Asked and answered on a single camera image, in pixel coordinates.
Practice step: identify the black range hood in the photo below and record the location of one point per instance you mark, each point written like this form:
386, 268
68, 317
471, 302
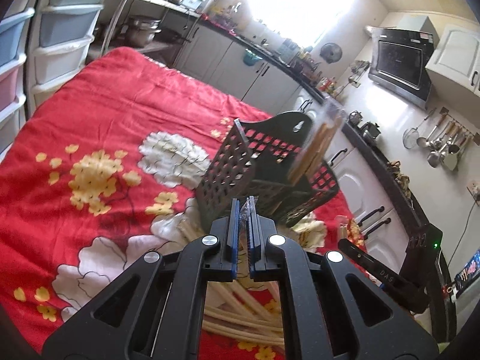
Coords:
398, 63

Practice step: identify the white upper cabinet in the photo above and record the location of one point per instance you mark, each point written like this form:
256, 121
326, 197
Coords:
454, 66

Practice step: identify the metal kettle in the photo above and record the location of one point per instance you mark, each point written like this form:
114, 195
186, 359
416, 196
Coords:
369, 131

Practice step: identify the hanging metal ladles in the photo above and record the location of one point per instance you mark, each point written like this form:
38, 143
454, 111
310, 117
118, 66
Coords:
446, 142

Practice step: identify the plastic drawer tower left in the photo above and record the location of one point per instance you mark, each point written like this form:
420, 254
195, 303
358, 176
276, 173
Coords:
14, 33

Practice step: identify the metal shelf rack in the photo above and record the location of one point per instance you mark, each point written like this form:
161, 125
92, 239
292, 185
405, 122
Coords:
167, 7

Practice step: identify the plastic drawer tower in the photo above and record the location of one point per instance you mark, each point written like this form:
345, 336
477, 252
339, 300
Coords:
58, 42
14, 33

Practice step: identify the white lower kitchen cabinets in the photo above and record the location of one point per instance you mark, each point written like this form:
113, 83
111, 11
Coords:
241, 69

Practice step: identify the plastic drawer tower right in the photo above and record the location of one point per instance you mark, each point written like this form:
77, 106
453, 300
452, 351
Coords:
58, 42

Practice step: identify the wrapped chopsticks on cloth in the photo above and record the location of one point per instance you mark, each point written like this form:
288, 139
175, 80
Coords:
190, 230
242, 328
241, 300

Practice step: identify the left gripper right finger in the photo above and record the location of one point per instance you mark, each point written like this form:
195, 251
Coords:
329, 308

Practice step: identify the steel pot on shelf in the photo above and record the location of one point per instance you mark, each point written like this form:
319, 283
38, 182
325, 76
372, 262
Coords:
141, 30

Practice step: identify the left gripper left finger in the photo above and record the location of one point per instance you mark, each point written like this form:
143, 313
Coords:
154, 310

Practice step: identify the chopsticks pair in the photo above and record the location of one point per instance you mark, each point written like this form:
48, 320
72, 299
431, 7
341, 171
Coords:
245, 217

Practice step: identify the red floral cloth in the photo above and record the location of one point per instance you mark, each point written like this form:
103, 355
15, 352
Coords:
102, 174

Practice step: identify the black plastic utensil basket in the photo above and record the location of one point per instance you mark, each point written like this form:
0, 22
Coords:
254, 160

